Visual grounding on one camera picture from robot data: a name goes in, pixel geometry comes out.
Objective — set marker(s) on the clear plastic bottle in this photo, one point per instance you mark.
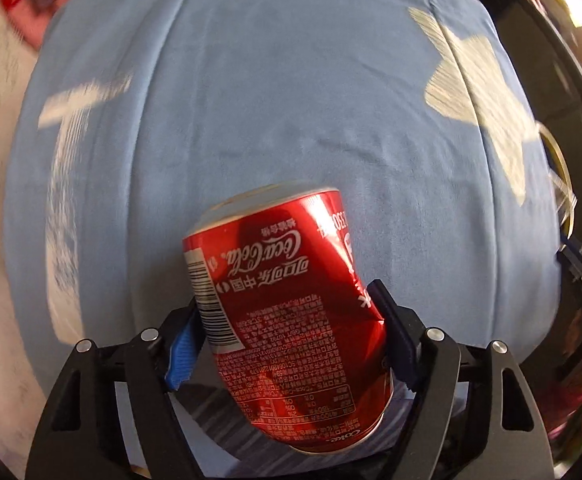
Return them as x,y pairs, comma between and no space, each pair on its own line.
563,200

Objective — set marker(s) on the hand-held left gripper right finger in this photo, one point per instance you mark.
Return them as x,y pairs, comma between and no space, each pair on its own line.
401,350

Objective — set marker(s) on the blue star-print cloth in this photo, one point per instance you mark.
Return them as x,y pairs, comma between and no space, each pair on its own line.
271,110

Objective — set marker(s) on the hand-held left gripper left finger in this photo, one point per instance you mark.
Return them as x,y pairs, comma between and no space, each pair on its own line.
181,355

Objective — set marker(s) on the red soda can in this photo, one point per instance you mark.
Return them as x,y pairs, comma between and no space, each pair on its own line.
291,320

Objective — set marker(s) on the yellow-rimmed trash bin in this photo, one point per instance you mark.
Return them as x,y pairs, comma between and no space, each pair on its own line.
553,147

